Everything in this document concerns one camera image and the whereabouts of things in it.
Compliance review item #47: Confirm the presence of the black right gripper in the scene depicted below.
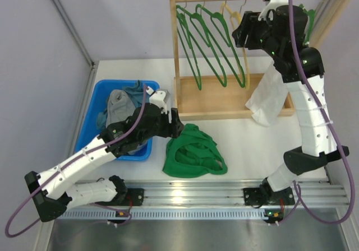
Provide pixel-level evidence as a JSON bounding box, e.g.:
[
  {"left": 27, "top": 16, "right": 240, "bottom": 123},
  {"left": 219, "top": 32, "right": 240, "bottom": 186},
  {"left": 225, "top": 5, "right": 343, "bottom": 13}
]
[{"left": 232, "top": 10, "right": 282, "bottom": 58}]

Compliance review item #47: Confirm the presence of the teal blue garment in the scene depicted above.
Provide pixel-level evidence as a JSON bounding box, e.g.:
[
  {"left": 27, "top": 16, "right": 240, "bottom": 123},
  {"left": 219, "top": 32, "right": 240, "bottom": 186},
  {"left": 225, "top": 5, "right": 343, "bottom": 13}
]
[{"left": 96, "top": 80, "right": 144, "bottom": 130}]

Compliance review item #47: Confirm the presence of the blue plastic bin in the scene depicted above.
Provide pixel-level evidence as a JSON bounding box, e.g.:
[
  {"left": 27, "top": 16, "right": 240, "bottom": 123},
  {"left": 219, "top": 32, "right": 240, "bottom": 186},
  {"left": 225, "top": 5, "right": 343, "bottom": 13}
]
[{"left": 75, "top": 80, "right": 159, "bottom": 152}]

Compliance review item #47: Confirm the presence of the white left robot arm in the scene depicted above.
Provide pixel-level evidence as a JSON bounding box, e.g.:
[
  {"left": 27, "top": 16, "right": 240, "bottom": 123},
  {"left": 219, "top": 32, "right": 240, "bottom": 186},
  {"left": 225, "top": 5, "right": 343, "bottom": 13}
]
[{"left": 25, "top": 103, "right": 184, "bottom": 222}]

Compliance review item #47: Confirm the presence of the green tank top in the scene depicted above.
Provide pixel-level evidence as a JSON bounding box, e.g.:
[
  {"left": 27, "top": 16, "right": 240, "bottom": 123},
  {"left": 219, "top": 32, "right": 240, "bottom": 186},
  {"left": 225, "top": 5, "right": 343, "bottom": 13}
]
[{"left": 162, "top": 123, "right": 228, "bottom": 178}]

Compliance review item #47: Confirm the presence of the green hanger right end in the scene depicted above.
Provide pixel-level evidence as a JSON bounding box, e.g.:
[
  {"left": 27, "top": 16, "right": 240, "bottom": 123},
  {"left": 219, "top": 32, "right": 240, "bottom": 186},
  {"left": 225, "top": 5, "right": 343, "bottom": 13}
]
[{"left": 299, "top": 4, "right": 316, "bottom": 45}]

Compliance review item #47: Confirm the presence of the white tank top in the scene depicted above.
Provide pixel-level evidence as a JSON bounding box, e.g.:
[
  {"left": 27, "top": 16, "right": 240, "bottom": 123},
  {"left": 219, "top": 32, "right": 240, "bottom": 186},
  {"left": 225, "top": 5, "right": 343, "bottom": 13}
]
[{"left": 245, "top": 62, "right": 288, "bottom": 127}]

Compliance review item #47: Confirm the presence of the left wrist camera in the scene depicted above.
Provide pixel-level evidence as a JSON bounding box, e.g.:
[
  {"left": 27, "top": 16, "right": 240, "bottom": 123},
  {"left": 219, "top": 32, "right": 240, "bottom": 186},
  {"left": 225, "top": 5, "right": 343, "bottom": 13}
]
[{"left": 146, "top": 86, "right": 170, "bottom": 114}]

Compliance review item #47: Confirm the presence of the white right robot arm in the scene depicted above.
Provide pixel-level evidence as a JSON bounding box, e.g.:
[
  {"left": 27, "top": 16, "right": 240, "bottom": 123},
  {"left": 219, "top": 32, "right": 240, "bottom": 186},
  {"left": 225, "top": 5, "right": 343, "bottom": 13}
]
[{"left": 232, "top": 5, "right": 349, "bottom": 206}]

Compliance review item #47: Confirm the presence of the green hanger far left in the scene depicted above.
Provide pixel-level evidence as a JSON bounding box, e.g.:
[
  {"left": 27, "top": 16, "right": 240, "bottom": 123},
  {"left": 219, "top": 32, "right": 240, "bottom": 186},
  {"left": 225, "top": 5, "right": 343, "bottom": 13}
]
[{"left": 176, "top": 5, "right": 202, "bottom": 90}]

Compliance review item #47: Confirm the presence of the aluminium mounting rail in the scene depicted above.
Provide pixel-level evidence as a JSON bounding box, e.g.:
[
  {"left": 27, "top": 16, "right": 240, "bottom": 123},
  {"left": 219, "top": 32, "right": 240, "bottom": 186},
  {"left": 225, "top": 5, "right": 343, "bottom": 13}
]
[{"left": 56, "top": 179, "right": 350, "bottom": 221}]

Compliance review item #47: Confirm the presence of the yellow hanger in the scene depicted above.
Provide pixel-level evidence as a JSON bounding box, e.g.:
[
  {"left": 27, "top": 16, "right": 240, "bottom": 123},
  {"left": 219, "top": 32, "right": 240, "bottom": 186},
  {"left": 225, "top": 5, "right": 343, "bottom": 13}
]
[{"left": 220, "top": 2, "right": 250, "bottom": 90}]

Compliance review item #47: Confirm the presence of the grey garment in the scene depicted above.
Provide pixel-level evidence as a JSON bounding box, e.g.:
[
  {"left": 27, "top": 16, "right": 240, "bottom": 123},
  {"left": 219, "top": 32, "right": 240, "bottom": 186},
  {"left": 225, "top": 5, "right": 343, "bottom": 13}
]
[{"left": 105, "top": 90, "right": 136, "bottom": 127}]

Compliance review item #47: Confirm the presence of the wooden clothes rack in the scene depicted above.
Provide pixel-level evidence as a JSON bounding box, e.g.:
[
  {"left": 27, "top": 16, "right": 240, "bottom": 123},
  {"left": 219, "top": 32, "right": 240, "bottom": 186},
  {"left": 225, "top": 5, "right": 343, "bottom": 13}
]
[{"left": 168, "top": 0, "right": 355, "bottom": 122}]

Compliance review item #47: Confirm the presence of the green hanger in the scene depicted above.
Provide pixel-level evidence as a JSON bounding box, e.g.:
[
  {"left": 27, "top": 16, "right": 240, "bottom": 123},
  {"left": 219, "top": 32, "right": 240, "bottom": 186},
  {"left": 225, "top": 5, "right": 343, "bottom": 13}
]
[
  {"left": 190, "top": 4, "right": 227, "bottom": 87},
  {"left": 210, "top": 12, "right": 246, "bottom": 88},
  {"left": 176, "top": 5, "right": 202, "bottom": 90}
]

